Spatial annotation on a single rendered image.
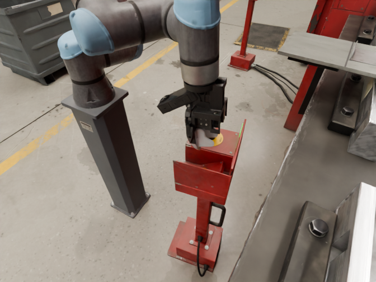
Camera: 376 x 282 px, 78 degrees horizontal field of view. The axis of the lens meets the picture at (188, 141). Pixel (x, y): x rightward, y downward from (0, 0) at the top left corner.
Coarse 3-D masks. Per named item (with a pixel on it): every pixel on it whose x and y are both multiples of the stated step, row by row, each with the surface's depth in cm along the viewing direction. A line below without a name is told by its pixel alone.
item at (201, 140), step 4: (196, 128) 55; (200, 128) 54; (196, 132) 56; (200, 132) 55; (204, 132) 55; (196, 136) 56; (200, 136) 56; (204, 136) 55; (196, 140) 57; (200, 140) 57; (204, 140) 56; (208, 140) 56; (212, 140) 56; (192, 144) 58; (196, 144) 58; (200, 144) 58; (204, 144) 57; (208, 144) 57; (212, 144) 56; (196, 148) 60
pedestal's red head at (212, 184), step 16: (224, 144) 70; (240, 144) 71; (192, 160) 74; (208, 160) 72; (224, 160) 69; (176, 176) 67; (192, 176) 64; (208, 176) 61; (224, 176) 59; (192, 192) 70; (208, 192) 67; (224, 192) 64
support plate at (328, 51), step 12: (300, 36) 72; (312, 36) 72; (324, 36) 72; (288, 48) 66; (300, 48) 66; (312, 48) 66; (324, 48) 66; (336, 48) 66; (348, 48) 66; (360, 48) 66; (372, 48) 66; (312, 60) 62; (324, 60) 61; (336, 60) 61; (348, 60) 61; (360, 72) 57; (372, 72) 56
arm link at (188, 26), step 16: (176, 0) 36; (192, 0) 35; (208, 0) 35; (176, 16) 37; (192, 16) 36; (208, 16) 36; (176, 32) 40; (192, 32) 38; (208, 32) 38; (192, 48) 39; (208, 48) 40; (192, 64) 42
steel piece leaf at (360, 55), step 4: (356, 44) 63; (356, 48) 65; (352, 52) 61; (356, 52) 64; (360, 52) 64; (364, 52) 64; (368, 52) 64; (372, 52) 64; (352, 56) 62; (356, 56) 62; (360, 56) 62; (364, 56) 62; (368, 56) 62; (372, 56) 62; (352, 60) 61; (356, 60) 60; (360, 60) 60; (364, 60) 60; (368, 60) 60; (372, 60) 60; (372, 64) 59
